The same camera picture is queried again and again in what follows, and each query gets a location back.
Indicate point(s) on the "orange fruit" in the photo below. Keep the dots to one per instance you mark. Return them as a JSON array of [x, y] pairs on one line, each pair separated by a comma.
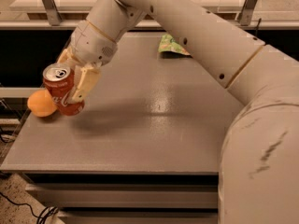
[[41, 104]]

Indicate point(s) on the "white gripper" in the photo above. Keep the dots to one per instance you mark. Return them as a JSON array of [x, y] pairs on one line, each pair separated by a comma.
[[90, 45]]

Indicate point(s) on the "metal frame railing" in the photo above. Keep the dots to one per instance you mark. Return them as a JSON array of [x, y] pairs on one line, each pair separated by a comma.
[[285, 13]]

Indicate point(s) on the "green chip bag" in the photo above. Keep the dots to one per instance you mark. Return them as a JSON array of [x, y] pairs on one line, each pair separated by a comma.
[[169, 44]]

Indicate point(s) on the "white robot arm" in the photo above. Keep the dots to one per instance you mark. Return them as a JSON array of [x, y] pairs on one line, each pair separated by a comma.
[[259, 163]]

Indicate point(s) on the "red coke can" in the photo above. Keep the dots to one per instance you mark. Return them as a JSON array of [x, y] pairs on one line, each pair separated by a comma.
[[58, 79]]

